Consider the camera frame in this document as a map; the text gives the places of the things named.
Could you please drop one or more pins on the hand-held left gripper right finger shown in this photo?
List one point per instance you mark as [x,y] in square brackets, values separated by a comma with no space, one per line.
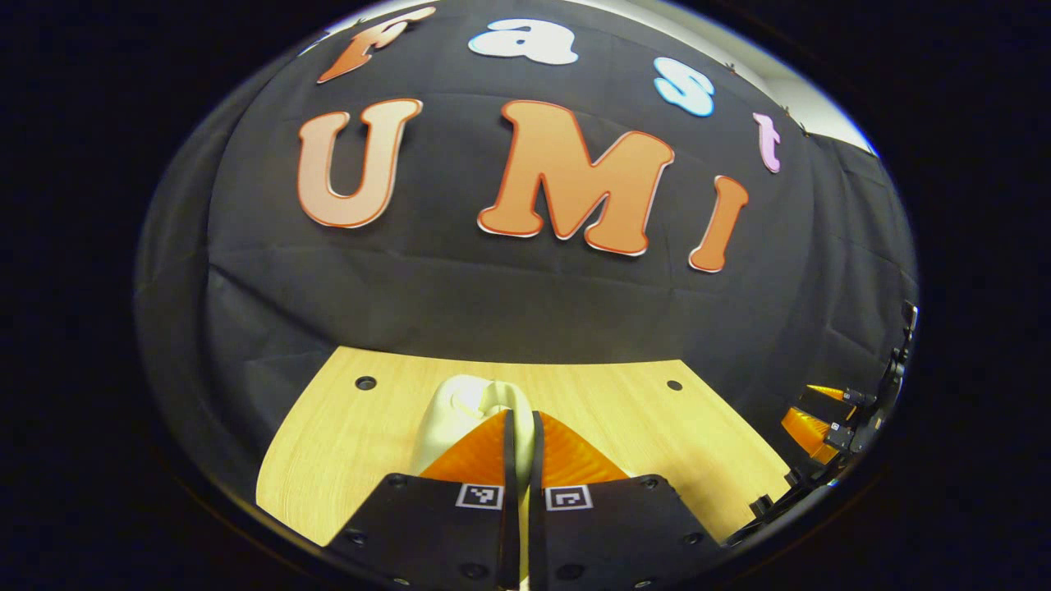
[616,533]

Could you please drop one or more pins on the black backdrop cloth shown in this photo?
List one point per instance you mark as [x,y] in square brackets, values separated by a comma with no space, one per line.
[493,312]

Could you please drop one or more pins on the pale yellow suitcase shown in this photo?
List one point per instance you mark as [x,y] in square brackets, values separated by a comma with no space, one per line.
[456,410]

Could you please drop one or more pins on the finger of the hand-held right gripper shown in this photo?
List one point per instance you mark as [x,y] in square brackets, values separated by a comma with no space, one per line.
[809,431]
[829,396]

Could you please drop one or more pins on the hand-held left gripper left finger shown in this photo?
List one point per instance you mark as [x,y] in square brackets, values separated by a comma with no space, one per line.
[443,533]

